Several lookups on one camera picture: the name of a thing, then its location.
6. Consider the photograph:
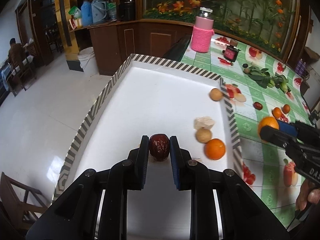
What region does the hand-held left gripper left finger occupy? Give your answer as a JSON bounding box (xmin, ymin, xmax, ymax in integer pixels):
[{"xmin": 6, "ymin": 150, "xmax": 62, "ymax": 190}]
[{"xmin": 26, "ymin": 135, "xmax": 150, "ymax": 240}]

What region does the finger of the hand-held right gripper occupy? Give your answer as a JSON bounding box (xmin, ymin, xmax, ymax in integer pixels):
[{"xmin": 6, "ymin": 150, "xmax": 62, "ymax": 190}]
[
  {"xmin": 276, "ymin": 120, "xmax": 320, "ymax": 142},
  {"xmin": 259, "ymin": 125, "xmax": 292, "ymax": 151}
]

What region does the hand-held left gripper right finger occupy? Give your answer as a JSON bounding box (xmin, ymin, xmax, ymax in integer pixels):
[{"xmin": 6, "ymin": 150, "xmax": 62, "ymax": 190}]
[{"xmin": 169, "ymin": 135, "xmax": 290, "ymax": 240}]

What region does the medium orange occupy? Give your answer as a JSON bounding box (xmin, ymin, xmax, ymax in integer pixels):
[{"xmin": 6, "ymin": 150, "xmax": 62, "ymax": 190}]
[{"xmin": 258, "ymin": 116, "xmax": 280, "ymax": 137}]

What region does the large wrinkled red date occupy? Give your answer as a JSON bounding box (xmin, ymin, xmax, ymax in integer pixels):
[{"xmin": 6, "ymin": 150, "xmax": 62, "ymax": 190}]
[{"xmin": 149, "ymin": 133, "xmax": 171, "ymax": 162}]

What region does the small tangerine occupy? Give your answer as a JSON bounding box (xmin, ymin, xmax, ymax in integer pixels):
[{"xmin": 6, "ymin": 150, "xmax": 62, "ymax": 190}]
[{"xmin": 204, "ymin": 138, "xmax": 226, "ymax": 160}]

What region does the sugar cane piece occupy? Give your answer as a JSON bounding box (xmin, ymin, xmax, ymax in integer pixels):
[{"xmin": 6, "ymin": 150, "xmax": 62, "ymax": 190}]
[{"xmin": 194, "ymin": 116, "xmax": 215, "ymax": 130}]

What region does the white tray with striped rim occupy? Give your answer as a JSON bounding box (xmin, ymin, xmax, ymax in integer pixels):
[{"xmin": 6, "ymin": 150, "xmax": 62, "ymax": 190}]
[{"xmin": 51, "ymin": 54, "xmax": 244, "ymax": 240}]

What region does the person's right hand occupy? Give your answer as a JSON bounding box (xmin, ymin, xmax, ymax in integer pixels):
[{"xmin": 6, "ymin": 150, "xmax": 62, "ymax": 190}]
[{"xmin": 295, "ymin": 179, "xmax": 320, "ymax": 212}]

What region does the green patterned tablecloth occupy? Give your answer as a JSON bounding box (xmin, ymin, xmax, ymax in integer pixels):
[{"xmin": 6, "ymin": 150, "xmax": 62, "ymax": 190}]
[{"xmin": 180, "ymin": 31, "xmax": 320, "ymax": 230}]

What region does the bok choy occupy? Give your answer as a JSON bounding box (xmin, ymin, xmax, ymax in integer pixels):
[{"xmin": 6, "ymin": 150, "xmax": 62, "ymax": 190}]
[
  {"xmin": 272, "ymin": 72, "xmax": 292, "ymax": 93},
  {"xmin": 246, "ymin": 66, "xmax": 273, "ymax": 88}
]

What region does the dark jar with cork lid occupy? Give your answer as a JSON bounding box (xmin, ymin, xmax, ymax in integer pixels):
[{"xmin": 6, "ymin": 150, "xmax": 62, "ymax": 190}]
[{"xmin": 223, "ymin": 40, "xmax": 241, "ymax": 63}]

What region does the white plastic bucket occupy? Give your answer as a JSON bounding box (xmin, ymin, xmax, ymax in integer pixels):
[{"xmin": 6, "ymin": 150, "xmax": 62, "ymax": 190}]
[{"xmin": 77, "ymin": 47, "xmax": 98, "ymax": 77}]

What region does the wooden sideboard cabinet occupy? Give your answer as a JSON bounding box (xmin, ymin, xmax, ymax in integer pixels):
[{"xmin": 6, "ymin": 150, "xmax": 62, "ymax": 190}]
[{"xmin": 70, "ymin": 19, "xmax": 193, "ymax": 76}]

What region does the glass jar with pink sleeve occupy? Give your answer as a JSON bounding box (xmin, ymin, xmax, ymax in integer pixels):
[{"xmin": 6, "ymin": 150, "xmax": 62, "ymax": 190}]
[{"xmin": 190, "ymin": 7, "xmax": 215, "ymax": 53}]

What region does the wooden chair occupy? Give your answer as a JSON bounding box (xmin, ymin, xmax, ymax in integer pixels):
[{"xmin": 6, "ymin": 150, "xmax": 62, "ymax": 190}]
[
  {"xmin": 5, "ymin": 55, "xmax": 35, "ymax": 97},
  {"xmin": 0, "ymin": 171, "xmax": 52, "ymax": 240}
]

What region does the clear plastic bottle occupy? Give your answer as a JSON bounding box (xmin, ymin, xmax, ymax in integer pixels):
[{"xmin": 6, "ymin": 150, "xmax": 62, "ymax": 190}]
[{"xmin": 108, "ymin": 2, "xmax": 117, "ymax": 20}]

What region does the grey thermos jug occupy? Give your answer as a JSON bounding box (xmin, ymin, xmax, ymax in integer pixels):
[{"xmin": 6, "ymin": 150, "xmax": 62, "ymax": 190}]
[{"xmin": 90, "ymin": 0, "xmax": 110, "ymax": 24}]

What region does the bamboo and flower wall panel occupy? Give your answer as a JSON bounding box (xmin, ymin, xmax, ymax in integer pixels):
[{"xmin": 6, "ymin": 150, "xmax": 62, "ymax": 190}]
[{"xmin": 142, "ymin": 0, "xmax": 300, "ymax": 58}]

